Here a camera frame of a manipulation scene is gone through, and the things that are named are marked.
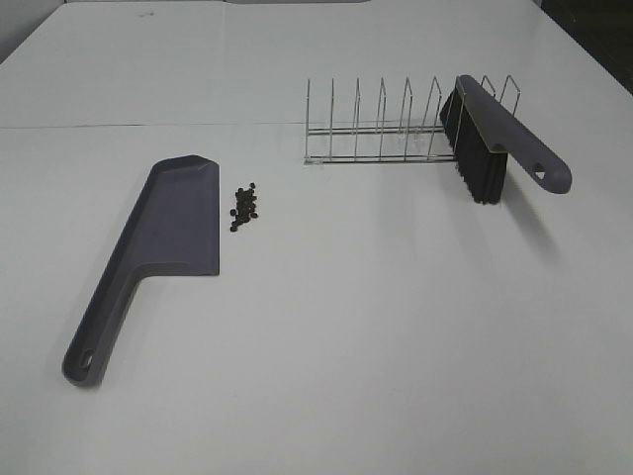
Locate grey hand brush black bristles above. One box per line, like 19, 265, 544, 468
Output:
440, 74, 573, 204

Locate chrome wire dish rack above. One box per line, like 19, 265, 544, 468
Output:
302, 73, 521, 166

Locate grey plastic dustpan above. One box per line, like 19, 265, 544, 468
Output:
61, 155, 221, 387

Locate pile of coffee beans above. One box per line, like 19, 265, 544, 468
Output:
229, 182, 258, 233

